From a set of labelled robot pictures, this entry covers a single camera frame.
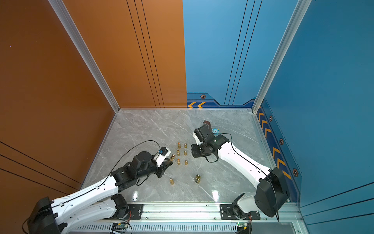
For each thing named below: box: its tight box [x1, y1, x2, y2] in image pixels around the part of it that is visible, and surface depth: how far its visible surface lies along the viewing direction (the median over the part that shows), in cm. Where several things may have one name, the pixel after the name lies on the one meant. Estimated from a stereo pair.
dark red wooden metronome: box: [203, 119, 213, 132], surface depth 89 cm
